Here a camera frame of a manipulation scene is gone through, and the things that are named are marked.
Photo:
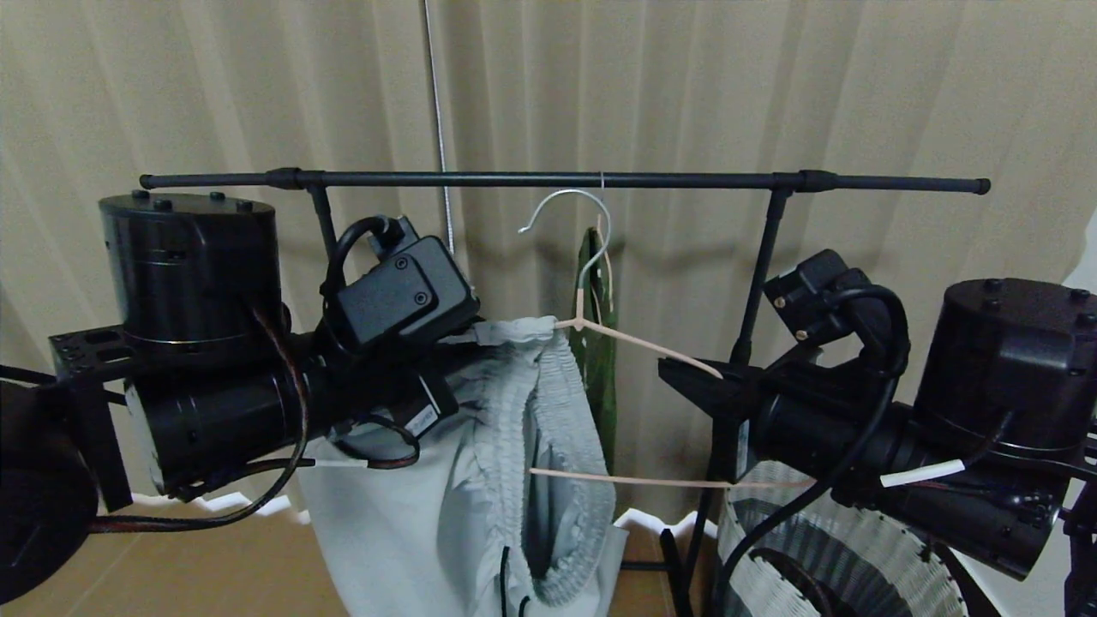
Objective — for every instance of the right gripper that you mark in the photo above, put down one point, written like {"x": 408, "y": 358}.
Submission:
{"x": 857, "y": 446}

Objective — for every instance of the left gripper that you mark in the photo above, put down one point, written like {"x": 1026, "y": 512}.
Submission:
{"x": 223, "y": 420}

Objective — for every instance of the pale grey garment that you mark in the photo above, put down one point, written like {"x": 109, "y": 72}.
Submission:
{"x": 411, "y": 531}

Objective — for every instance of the pink clothes hanger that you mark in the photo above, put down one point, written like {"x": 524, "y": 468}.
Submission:
{"x": 607, "y": 257}
{"x": 651, "y": 347}

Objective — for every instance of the green long-sleeved shirt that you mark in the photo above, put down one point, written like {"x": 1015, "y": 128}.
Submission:
{"x": 600, "y": 368}

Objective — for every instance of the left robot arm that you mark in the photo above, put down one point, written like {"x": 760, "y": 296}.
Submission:
{"x": 188, "y": 266}

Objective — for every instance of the white laundry basket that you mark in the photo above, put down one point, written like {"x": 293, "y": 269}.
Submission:
{"x": 857, "y": 540}

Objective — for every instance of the black clothes rack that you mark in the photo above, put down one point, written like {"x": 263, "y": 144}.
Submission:
{"x": 514, "y": 179}

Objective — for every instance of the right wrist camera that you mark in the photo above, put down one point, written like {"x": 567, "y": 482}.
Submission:
{"x": 814, "y": 296}

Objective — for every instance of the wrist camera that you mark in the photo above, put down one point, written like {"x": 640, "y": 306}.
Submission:
{"x": 814, "y": 296}
{"x": 403, "y": 296}

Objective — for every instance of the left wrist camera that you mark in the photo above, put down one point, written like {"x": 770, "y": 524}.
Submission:
{"x": 403, "y": 296}

